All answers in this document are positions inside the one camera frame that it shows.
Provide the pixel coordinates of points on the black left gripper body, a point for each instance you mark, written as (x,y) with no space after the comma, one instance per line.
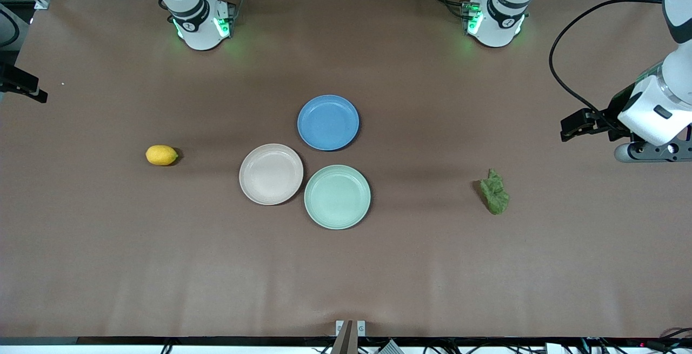
(616,112)

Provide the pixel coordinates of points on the green lettuce leaf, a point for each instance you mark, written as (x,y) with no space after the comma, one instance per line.
(494,194)

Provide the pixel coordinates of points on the yellow lemon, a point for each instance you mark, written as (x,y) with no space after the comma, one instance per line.
(161,155)

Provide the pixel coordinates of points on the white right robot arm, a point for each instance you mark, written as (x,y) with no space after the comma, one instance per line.
(197,19)

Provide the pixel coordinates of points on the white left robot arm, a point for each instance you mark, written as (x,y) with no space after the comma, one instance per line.
(494,19)

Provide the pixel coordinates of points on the blue plate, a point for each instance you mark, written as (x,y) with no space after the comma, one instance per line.
(328,122)

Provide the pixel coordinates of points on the pale green plate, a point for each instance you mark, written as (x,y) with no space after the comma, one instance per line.
(337,197)

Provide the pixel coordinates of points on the beige plate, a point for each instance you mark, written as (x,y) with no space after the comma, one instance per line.
(271,174)

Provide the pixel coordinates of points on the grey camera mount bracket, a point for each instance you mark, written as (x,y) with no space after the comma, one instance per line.
(350,332)

